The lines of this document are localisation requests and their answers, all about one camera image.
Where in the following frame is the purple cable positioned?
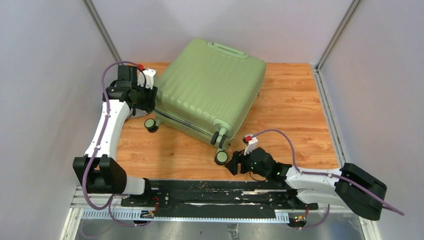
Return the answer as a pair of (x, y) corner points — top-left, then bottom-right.
(81, 60), (150, 227)
(242, 129), (406, 231)

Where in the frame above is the green suitcase wheel middle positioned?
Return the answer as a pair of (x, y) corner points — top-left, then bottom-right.
(210, 131), (228, 149)

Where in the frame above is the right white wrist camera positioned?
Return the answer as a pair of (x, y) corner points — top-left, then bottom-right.
(243, 134), (259, 156)

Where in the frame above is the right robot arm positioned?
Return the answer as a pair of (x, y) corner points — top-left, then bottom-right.
(224, 147), (387, 221)

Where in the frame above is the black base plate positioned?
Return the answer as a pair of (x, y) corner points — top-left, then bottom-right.
(120, 180), (318, 219)

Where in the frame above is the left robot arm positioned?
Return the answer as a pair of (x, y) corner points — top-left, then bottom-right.
(72, 61), (158, 210)

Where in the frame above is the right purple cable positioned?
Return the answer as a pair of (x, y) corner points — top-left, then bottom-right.
(242, 129), (406, 231)

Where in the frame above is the green suitcase wheel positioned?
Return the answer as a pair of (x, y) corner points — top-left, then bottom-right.
(214, 150), (229, 166)
(210, 131), (228, 149)

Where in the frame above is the aluminium frame rail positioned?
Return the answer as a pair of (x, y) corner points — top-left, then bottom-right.
(60, 180), (381, 240)

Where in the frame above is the green suitcase blue lining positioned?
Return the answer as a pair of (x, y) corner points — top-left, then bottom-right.
(154, 38), (267, 149)

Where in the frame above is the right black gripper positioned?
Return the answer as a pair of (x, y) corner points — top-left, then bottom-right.
(225, 144), (270, 179)

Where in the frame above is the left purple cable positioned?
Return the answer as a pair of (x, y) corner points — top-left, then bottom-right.
(81, 60), (150, 227)

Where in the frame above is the crumpled grey-green cloth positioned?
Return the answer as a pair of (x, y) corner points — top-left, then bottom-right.
(126, 108), (149, 120)

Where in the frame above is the green suitcase wheel front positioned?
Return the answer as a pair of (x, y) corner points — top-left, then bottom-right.
(214, 150), (229, 166)

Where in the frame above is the green suitcase wheel lid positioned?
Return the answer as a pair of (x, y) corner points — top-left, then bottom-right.
(144, 118), (159, 133)

